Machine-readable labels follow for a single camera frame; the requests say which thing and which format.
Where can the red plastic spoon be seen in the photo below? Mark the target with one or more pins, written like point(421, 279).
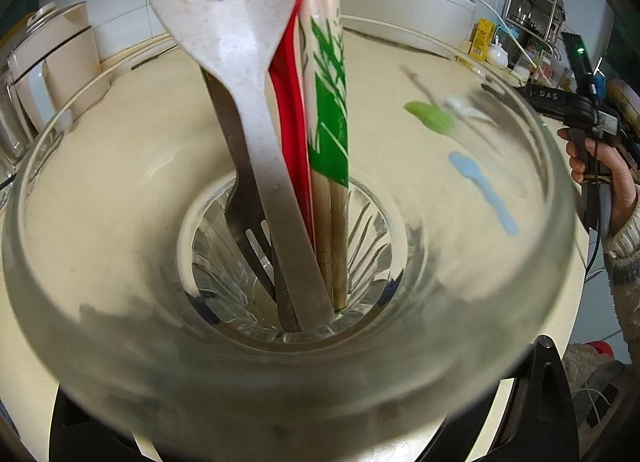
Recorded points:
point(287, 107)

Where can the clear ribbed glass cup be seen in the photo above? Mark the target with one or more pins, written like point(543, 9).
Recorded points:
point(150, 367)

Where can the person's right hand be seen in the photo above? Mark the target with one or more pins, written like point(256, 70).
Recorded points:
point(622, 172)

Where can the beige speckled spoon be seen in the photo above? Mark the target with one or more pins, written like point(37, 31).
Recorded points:
point(225, 17)

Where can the yellow carton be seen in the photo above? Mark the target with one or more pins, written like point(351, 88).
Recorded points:
point(482, 37)

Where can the green silicone basting brush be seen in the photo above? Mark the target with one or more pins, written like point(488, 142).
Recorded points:
point(430, 114)

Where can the light blue plastic spoon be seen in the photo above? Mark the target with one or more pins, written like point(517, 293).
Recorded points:
point(465, 167)

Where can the paper chopsticks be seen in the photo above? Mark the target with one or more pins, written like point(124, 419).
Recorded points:
point(325, 92)

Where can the small white jar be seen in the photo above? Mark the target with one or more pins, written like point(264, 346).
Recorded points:
point(497, 56)

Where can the person's right leg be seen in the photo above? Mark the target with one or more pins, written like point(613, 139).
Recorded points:
point(585, 377)

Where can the beige electric cooker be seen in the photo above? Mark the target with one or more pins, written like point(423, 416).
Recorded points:
point(55, 67)

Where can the person's right forearm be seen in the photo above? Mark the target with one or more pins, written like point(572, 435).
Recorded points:
point(625, 262)

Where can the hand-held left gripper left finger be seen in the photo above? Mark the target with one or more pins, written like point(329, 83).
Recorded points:
point(75, 437)

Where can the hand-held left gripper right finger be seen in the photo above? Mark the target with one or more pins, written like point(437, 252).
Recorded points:
point(545, 417)

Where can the red round lid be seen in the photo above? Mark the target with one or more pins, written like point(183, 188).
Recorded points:
point(600, 348)

